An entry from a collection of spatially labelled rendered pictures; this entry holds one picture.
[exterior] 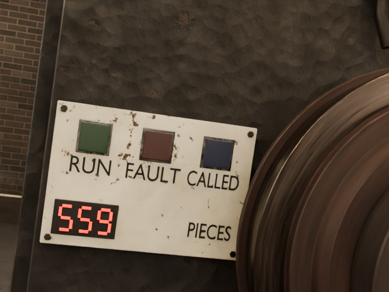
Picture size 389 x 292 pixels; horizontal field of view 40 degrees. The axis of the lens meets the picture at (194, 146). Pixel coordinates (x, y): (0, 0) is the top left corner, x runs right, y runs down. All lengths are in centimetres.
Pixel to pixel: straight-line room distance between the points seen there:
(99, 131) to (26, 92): 603
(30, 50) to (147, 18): 602
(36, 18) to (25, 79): 73
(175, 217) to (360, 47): 35
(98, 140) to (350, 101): 30
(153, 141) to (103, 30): 16
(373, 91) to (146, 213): 31
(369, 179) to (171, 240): 27
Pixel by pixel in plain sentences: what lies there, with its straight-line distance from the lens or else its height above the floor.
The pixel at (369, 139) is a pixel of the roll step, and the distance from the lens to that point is 61.
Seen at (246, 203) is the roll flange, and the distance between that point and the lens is 65.
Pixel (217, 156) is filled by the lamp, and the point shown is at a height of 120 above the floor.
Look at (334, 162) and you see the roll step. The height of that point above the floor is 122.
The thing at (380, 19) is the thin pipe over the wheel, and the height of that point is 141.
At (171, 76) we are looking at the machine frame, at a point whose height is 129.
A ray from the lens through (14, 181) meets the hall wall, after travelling 678.
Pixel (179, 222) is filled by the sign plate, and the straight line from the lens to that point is 71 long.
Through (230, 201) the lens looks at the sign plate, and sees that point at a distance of 72.
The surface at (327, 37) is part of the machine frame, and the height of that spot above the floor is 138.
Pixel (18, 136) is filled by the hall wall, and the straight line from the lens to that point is 672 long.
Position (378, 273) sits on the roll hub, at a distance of 56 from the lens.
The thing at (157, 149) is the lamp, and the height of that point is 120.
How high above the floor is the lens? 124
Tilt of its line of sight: 3 degrees down
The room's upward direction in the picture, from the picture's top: 8 degrees clockwise
